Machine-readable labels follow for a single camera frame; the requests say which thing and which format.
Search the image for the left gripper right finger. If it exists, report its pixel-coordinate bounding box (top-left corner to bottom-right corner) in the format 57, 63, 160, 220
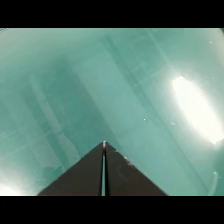
104, 141, 168, 197

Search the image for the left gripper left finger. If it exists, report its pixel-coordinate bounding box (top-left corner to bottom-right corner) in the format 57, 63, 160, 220
37, 141, 104, 197

